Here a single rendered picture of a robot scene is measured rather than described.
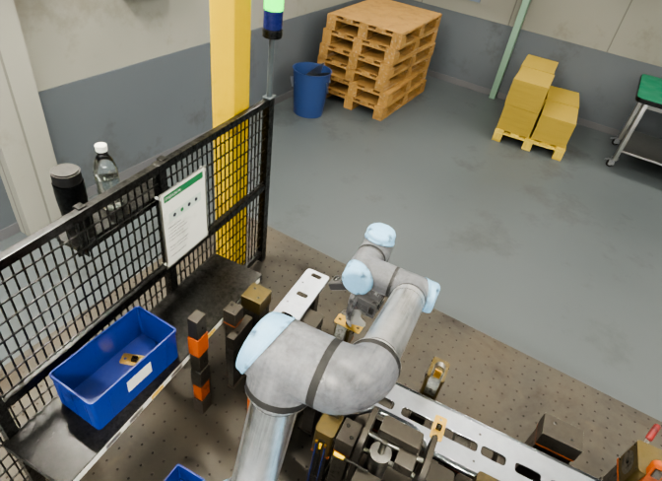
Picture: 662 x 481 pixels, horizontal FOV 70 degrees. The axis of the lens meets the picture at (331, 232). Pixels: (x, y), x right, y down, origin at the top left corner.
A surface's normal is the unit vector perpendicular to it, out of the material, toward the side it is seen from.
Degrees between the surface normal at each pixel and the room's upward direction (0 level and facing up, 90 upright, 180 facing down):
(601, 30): 90
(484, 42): 90
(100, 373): 0
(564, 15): 90
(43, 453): 0
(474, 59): 90
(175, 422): 0
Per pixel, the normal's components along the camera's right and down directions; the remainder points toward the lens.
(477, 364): 0.13, -0.77
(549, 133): -0.44, 0.52
